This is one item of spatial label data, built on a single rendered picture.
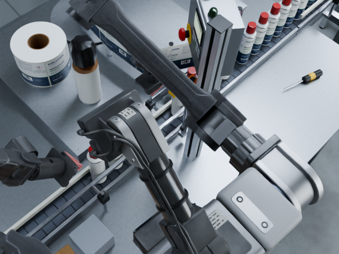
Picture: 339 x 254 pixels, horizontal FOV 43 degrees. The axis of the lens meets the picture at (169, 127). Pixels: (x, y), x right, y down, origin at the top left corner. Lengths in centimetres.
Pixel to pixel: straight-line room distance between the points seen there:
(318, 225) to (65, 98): 154
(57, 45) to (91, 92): 22
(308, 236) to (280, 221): 172
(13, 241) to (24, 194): 77
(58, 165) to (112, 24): 48
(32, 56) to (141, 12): 56
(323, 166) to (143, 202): 145
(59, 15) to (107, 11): 108
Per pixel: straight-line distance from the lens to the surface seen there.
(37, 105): 168
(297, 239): 247
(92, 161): 134
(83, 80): 153
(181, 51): 161
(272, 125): 172
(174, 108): 157
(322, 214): 257
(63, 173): 123
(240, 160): 88
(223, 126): 91
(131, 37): 87
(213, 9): 109
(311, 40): 206
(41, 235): 145
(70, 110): 164
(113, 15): 87
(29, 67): 165
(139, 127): 57
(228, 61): 118
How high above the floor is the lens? 224
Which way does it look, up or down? 59 degrees down
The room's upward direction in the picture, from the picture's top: 6 degrees clockwise
